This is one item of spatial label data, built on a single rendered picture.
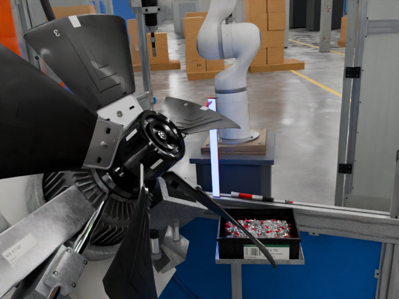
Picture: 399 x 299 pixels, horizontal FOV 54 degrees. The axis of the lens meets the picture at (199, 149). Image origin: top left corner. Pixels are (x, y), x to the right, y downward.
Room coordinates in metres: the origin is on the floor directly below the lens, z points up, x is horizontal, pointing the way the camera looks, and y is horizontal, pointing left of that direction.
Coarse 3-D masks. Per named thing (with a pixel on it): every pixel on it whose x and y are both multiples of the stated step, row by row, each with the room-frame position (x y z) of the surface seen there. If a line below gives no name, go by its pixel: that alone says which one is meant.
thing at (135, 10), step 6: (132, 0) 0.81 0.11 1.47; (138, 0) 0.81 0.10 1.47; (132, 6) 0.81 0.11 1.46; (138, 6) 0.81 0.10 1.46; (162, 6) 0.81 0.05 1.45; (132, 12) 0.82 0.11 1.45; (138, 12) 0.80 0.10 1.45; (144, 12) 0.79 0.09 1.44; (150, 12) 0.79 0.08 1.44; (156, 12) 0.80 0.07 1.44
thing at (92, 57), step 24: (48, 24) 0.89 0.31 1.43; (96, 24) 0.92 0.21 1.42; (120, 24) 0.95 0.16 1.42; (48, 48) 0.85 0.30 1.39; (72, 48) 0.86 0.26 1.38; (96, 48) 0.87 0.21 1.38; (120, 48) 0.89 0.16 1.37; (72, 72) 0.83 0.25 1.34; (96, 72) 0.83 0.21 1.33; (120, 72) 0.84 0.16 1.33; (96, 96) 0.80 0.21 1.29; (120, 96) 0.80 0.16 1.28
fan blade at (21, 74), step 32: (0, 64) 0.59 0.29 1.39; (0, 96) 0.57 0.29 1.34; (32, 96) 0.60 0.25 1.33; (64, 96) 0.64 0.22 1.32; (0, 128) 0.56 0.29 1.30; (32, 128) 0.59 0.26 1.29; (64, 128) 0.62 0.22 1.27; (0, 160) 0.55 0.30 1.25; (32, 160) 0.58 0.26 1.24; (64, 160) 0.62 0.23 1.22
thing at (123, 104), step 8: (128, 96) 0.81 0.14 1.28; (112, 104) 0.80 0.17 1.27; (120, 104) 0.80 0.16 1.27; (128, 104) 0.80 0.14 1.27; (136, 104) 0.80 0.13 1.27; (96, 112) 0.79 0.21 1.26; (104, 112) 0.79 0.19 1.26; (112, 112) 0.79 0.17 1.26; (128, 112) 0.79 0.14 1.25; (136, 112) 0.79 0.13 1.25; (112, 120) 0.78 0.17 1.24; (120, 120) 0.78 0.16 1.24; (128, 120) 0.78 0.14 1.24
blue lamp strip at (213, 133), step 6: (210, 108) 1.15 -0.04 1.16; (210, 132) 1.15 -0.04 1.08; (216, 132) 1.15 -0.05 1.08; (210, 138) 1.15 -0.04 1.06; (216, 138) 1.14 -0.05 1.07; (216, 144) 1.14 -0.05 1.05; (216, 150) 1.15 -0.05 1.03; (216, 156) 1.15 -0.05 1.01; (216, 162) 1.15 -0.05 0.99; (216, 168) 1.15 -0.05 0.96; (216, 174) 1.15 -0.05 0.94; (216, 180) 1.15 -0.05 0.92; (216, 186) 1.15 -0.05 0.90; (216, 192) 1.15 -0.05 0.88
